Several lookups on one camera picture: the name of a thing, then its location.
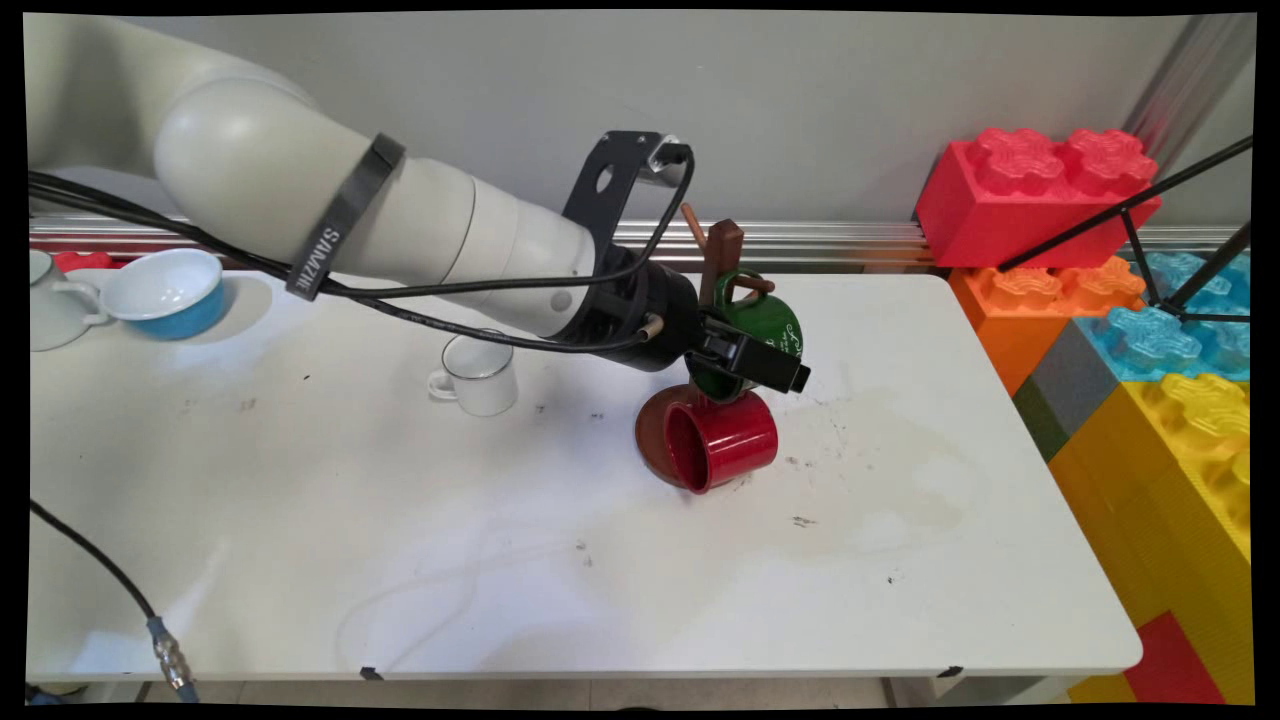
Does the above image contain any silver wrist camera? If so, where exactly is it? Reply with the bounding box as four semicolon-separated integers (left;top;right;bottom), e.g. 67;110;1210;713
645;135;693;187

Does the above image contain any aluminium post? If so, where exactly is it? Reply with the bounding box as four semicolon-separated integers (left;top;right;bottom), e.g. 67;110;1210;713
1124;15;1257;167

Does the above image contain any grey giant building block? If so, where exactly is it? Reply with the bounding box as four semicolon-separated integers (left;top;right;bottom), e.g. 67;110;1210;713
1027;318;1122;442

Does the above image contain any aluminium wall rail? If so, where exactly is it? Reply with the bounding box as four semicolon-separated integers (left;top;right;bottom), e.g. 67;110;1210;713
30;215;943;274

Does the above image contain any yellow giant building block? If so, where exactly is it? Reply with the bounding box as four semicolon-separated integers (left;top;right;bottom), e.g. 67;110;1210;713
1046;372;1257;706

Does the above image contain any orange giant building block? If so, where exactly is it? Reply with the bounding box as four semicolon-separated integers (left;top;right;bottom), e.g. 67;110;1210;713
947;255;1149;399

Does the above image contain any red giant building block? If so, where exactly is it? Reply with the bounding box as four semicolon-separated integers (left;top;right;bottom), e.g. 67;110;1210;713
914;127;1164;271

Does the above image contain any blue and white bowl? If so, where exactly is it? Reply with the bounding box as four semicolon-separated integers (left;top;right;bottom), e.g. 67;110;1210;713
100;248;228;342

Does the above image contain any black camera cable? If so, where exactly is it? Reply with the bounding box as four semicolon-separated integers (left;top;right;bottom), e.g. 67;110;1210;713
28;145;697;301

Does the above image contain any brown wooden mug tree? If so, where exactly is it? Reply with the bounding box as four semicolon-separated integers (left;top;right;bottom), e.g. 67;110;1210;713
634;203;777;491

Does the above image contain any black tripod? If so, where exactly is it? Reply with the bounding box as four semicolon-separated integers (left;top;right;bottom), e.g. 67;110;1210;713
997;134;1255;327

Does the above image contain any blue giant building block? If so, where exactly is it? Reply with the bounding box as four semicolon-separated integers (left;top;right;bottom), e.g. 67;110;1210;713
1074;250;1254;382

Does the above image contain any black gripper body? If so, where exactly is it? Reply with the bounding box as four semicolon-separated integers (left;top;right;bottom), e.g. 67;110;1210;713
575;245;706;373

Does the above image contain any green ceramic mug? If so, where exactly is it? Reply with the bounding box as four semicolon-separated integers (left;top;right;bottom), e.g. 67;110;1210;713
690;268;806;403

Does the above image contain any small red building block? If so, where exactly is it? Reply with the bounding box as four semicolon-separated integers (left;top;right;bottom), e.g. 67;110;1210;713
1121;610;1230;706

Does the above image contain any black velcro strap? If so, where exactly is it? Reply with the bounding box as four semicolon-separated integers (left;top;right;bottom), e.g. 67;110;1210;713
286;134;407;302

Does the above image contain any green giant building block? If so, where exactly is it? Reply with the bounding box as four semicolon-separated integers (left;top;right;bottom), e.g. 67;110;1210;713
1011;375;1072;464

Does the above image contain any black cable with metal connector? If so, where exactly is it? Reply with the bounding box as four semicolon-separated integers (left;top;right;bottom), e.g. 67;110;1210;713
28;498;201;704

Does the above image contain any white enamel pitcher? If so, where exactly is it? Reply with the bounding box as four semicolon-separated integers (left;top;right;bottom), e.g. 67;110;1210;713
28;250;110;353

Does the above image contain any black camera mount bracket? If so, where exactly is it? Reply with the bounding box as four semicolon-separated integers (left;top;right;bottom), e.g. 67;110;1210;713
561;130;693;256

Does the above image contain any white mug with metal rim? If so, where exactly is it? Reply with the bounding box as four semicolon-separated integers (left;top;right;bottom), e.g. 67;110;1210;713
428;330;520;418

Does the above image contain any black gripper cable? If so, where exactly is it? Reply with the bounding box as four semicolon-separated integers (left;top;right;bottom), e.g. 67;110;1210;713
28;170;667;354

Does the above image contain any red ceramic mug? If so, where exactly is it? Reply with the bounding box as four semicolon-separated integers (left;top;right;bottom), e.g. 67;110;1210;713
663;390;780;496

